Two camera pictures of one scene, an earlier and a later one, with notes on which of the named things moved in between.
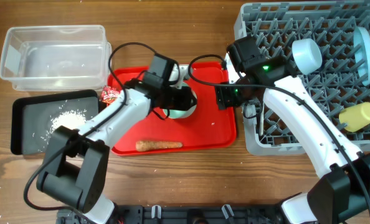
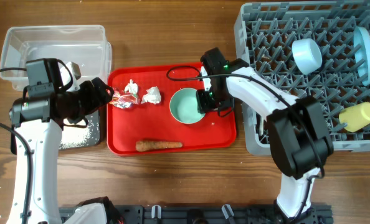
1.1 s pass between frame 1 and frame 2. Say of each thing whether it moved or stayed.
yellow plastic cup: stayed
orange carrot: stayed
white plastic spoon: stayed
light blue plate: stayed
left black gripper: moved
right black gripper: moved
